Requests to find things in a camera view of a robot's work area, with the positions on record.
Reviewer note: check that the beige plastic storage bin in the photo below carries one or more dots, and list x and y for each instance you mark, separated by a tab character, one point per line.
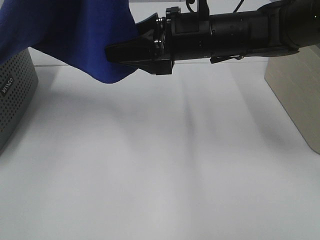
295	81

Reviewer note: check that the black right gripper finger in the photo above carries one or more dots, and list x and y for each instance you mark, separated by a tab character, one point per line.
147	24
138	52

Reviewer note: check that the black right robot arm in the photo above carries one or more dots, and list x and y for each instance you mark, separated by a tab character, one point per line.
275	29

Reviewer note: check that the blue microfiber towel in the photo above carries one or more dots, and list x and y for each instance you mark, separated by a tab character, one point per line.
75	32

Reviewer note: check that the grey perforated laundry basket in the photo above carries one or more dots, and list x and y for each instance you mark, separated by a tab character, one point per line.
18	83

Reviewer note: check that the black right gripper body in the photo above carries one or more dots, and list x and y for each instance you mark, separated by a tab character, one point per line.
180	36

